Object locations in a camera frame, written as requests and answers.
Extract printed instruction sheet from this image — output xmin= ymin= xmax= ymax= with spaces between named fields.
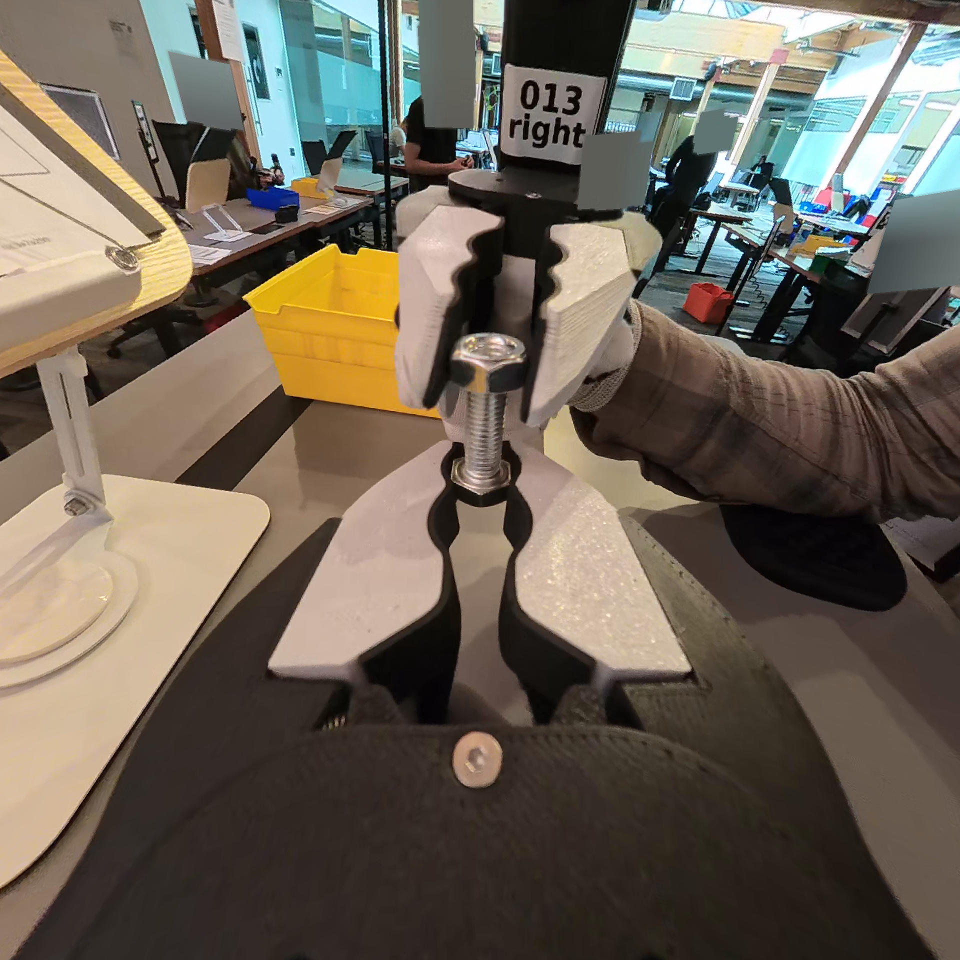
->
xmin=0 ymin=102 xmax=121 ymax=286

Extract silver hex bolt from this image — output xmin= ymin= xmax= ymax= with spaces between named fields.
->
xmin=449 ymin=332 xmax=531 ymax=478

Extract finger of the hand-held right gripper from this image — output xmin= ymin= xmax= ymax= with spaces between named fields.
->
xmin=518 ymin=222 xmax=639 ymax=430
xmin=395 ymin=203 xmax=504 ymax=414

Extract person's right forearm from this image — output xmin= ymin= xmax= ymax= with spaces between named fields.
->
xmin=570 ymin=300 xmax=960 ymax=526

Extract wooden document stand white base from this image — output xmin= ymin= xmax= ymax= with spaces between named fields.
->
xmin=0 ymin=53 xmax=271 ymax=889

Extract black backing board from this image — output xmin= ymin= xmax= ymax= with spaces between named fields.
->
xmin=0 ymin=83 xmax=166 ymax=237

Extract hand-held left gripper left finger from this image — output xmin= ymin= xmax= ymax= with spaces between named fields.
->
xmin=267 ymin=438 xmax=463 ymax=724

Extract silver hex nut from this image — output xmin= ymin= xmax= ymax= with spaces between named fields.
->
xmin=449 ymin=458 xmax=519 ymax=496

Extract person's right hand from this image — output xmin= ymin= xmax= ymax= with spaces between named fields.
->
xmin=540 ymin=297 xmax=649 ymax=424

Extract yellow plastic bin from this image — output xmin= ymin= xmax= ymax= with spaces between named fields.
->
xmin=243 ymin=245 xmax=444 ymax=418

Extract background office desk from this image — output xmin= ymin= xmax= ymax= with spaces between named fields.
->
xmin=158 ymin=188 xmax=376 ymax=286

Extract red bin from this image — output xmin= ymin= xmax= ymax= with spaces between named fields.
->
xmin=683 ymin=282 xmax=736 ymax=324

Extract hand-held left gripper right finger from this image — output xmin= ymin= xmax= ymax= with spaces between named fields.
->
xmin=498 ymin=438 xmax=693 ymax=721

